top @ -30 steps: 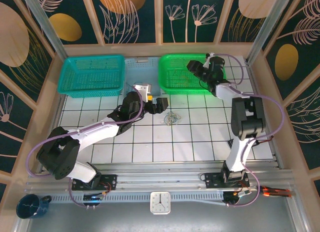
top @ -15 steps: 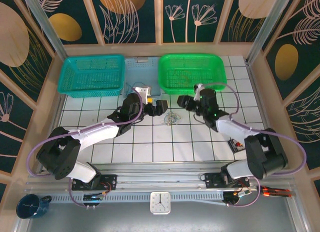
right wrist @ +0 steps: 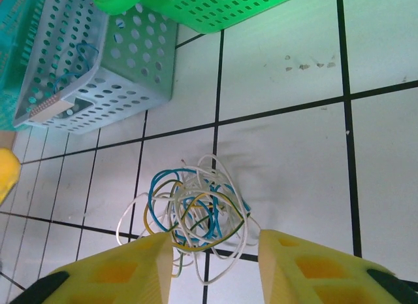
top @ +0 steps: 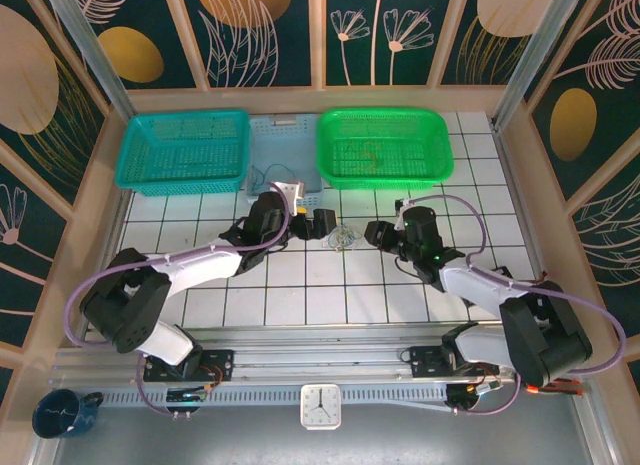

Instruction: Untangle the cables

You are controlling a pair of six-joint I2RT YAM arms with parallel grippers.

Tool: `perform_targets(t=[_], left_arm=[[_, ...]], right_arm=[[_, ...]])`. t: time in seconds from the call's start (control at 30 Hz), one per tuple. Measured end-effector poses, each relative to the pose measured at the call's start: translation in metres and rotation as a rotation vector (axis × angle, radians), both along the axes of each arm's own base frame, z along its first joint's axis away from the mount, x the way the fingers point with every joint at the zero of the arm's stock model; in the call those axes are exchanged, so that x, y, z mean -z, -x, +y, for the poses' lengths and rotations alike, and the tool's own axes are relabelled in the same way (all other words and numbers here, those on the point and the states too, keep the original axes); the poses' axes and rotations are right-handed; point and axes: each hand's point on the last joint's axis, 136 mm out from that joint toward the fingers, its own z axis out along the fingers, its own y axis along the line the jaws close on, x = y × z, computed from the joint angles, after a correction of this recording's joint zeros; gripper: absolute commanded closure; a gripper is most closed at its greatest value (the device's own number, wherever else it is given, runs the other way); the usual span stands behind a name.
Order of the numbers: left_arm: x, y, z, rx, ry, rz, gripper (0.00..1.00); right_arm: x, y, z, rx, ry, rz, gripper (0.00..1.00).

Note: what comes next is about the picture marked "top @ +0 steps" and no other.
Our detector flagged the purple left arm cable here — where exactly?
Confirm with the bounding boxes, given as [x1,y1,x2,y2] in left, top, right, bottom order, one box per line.
[66,182,296,419]

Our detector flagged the aluminium frame post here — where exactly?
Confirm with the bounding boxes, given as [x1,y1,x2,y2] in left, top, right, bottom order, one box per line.
[42,0,135,117]
[492,0,586,131]

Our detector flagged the light blue plastic basket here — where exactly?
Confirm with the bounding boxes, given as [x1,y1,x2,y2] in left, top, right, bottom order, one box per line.
[244,113,325,211]

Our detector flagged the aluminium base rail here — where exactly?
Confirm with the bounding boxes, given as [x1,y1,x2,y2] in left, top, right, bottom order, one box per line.
[49,327,589,386]

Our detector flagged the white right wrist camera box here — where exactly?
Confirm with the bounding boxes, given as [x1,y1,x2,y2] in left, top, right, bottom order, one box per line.
[393,197,415,232]

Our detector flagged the white square clock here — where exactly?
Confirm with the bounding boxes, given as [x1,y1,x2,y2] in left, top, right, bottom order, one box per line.
[299,383,343,430]

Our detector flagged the teal plastic basket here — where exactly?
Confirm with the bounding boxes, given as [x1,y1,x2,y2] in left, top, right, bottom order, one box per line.
[114,108,251,197]

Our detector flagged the dark blue mug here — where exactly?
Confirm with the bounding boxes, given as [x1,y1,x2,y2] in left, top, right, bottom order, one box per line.
[32,388,105,440]

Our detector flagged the orange black pliers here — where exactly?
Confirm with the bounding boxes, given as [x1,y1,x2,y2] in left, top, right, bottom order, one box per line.
[524,377,584,397]

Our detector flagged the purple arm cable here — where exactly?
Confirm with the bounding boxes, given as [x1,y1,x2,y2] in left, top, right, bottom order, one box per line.
[66,182,296,419]
[407,193,627,417]

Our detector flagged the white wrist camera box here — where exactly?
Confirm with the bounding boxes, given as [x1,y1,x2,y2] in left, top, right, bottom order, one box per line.
[393,197,415,232]
[276,180,307,207]

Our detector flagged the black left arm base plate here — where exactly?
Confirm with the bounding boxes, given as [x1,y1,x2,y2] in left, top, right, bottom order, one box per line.
[143,348,235,383]

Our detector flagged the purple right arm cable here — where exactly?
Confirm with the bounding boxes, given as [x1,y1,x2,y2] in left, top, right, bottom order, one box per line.
[407,193,627,417]

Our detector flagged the grey slotted cable duct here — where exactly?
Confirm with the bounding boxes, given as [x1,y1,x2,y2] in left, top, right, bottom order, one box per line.
[97,384,451,407]

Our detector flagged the blue wire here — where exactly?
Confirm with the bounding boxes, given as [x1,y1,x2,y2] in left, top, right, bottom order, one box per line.
[248,162,297,192]

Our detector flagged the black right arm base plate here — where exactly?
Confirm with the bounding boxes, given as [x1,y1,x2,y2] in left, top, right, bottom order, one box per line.
[408,344,501,381]

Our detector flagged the green plastic basket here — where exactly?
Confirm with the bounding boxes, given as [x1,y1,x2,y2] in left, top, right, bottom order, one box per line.
[315,106,455,191]

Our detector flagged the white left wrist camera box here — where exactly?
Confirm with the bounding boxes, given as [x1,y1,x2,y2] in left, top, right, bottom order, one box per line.
[276,180,307,207]

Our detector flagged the black controller board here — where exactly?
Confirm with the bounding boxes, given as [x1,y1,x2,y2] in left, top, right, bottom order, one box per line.
[445,382,505,415]
[165,387,210,419]

